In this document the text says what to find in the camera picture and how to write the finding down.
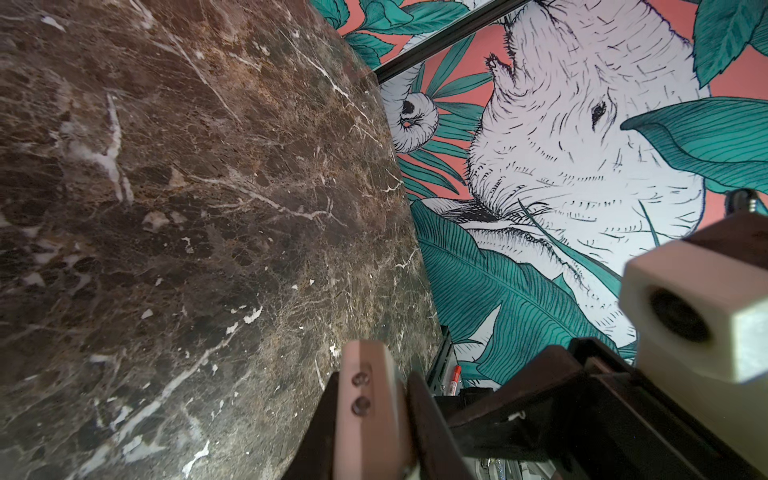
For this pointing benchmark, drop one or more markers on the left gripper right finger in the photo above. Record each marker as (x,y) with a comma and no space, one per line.
(436,452)

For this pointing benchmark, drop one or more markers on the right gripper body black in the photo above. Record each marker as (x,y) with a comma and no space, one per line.
(623,427)

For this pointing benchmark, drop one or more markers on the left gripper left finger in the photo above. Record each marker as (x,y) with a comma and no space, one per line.
(315,455)

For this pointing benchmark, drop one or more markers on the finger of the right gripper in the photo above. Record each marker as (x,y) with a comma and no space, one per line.
(525,419)

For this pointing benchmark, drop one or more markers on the white remote control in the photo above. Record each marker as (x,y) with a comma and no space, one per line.
(372,433)

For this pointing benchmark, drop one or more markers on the red white marker pen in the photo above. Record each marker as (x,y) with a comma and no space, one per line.
(455,381)

